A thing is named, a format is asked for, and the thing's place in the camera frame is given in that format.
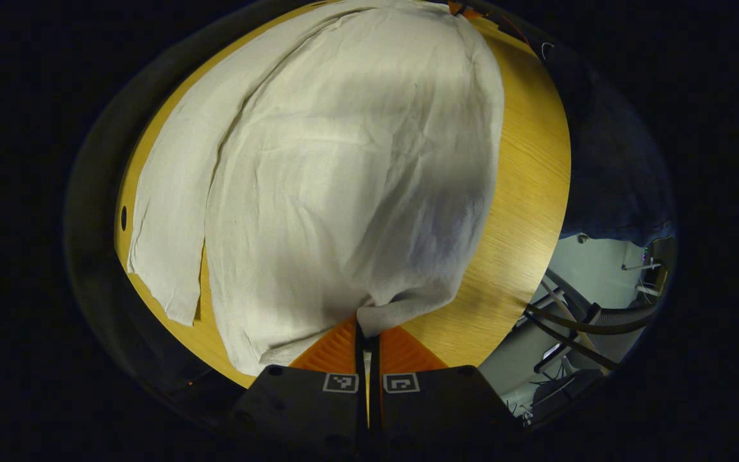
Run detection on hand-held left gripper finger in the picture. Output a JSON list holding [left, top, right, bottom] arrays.
[[369, 324, 518, 453], [232, 314, 370, 453]]

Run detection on white jeans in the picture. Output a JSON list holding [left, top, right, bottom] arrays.
[[127, 0, 505, 376]]

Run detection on person's dark clothing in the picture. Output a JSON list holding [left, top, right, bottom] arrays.
[[552, 58, 677, 248]]

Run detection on black office chair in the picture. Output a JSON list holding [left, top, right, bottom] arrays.
[[523, 269, 662, 421]]

